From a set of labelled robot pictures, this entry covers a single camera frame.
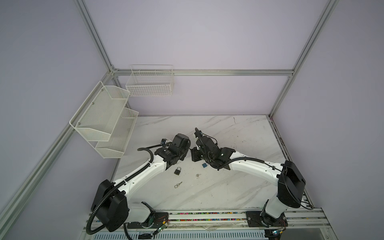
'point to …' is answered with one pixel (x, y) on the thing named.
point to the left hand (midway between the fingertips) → (189, 145)
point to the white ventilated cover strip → (212, 235)
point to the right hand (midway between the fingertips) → (188, 151)
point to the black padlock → (177, 171)
